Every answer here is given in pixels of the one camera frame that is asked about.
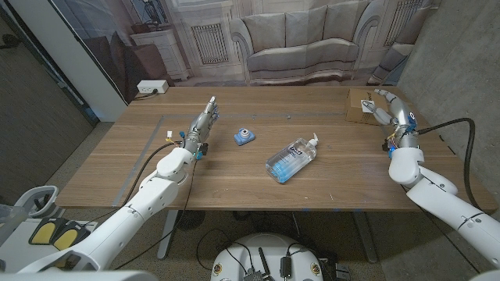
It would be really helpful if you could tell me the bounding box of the clear pump dispenser bottle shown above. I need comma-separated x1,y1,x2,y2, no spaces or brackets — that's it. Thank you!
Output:
265,133,320,184

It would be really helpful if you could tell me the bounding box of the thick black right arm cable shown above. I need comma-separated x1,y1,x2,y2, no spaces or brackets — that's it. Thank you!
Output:
417,117,484,212

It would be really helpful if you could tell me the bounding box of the grey metal table leg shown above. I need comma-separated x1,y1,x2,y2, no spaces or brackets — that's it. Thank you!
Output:
156,209,179,261
351,210,379,265

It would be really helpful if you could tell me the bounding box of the printed living room backdrop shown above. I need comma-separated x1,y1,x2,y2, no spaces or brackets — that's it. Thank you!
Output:
50,0,442,105

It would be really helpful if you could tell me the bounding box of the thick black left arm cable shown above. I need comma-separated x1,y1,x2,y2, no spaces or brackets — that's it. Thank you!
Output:
120,140,183,208

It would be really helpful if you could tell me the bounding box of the black looped floor cable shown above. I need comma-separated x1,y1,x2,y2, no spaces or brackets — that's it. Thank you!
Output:
195,228,251,272

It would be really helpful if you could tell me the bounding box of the blue toy camera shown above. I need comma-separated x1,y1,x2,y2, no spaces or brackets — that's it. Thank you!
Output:
234,127,256,147

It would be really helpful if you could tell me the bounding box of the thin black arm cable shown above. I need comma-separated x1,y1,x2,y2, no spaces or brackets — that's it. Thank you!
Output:
400,183,481,274
112,158,198,271

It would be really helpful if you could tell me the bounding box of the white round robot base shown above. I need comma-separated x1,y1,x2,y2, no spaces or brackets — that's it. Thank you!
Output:
210,233,324,281

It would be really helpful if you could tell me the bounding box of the white grey hollow stand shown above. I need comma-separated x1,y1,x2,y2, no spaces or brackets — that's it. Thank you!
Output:
14,185,59,219

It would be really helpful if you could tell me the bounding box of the white power strip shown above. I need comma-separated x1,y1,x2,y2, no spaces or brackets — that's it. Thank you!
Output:
136,79,170,94

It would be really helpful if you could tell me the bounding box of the black round floor object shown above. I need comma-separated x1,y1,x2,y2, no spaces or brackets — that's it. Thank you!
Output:
175,210,206,231

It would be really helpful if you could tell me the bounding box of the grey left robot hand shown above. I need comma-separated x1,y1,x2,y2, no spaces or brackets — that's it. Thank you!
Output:
181,95,220,153

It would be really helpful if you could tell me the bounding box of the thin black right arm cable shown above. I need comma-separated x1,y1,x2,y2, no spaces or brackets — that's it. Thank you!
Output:
400,183,481,274

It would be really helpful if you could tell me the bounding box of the yellow black foot pedal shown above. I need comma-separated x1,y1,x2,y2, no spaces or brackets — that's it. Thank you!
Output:
52,221,91,251
29,217,63,246

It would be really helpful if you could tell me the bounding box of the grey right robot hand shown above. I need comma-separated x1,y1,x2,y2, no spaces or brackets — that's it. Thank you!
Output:
362,88,420,149

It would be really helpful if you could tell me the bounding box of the black adapter on base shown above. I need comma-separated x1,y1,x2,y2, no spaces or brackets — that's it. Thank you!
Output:
279,255,292,279

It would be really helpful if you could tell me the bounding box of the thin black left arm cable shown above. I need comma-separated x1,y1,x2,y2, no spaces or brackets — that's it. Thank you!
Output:
112,158,198,271

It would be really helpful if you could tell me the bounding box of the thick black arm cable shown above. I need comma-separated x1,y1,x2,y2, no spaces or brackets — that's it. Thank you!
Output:
417,117,484,212
120,140,183,208

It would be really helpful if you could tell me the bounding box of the brown cardboard box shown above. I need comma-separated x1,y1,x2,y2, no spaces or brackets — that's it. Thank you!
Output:
345,87,391,126

